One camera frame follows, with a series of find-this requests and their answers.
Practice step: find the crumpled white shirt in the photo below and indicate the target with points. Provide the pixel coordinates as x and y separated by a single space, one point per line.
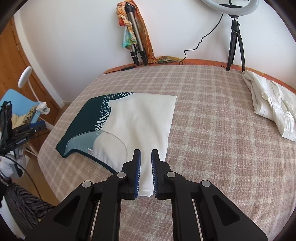
272 101

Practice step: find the silver folded tripod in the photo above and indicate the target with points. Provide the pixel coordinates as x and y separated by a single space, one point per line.
130 10

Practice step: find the leopard print cloth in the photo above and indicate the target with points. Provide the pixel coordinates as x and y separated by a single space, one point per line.
17 121

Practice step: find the colourful orange scarf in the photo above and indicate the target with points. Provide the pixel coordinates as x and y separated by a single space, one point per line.
129 40

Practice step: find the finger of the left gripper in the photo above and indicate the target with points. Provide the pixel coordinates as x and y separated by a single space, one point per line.
38 126

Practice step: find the striped grey black skirt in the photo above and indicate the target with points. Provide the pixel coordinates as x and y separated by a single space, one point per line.
27 210

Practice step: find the white ring light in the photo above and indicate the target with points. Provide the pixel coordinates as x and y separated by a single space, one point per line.
231 9

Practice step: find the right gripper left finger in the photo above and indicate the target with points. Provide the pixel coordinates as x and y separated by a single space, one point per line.
92 210

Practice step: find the white clip desk lamp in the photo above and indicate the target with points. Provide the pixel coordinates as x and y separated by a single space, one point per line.
24 78

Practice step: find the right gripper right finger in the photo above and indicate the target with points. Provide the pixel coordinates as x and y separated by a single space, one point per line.
200 211

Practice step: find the green white tree-print shirt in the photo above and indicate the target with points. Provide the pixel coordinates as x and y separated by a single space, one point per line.
109 128

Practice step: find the small black tripod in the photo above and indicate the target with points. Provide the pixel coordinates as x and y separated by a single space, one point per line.
234 40

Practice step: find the checked pink bed cover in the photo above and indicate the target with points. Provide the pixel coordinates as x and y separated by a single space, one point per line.
215 135

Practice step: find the light blue chair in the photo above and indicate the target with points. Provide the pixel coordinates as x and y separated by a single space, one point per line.
20 104

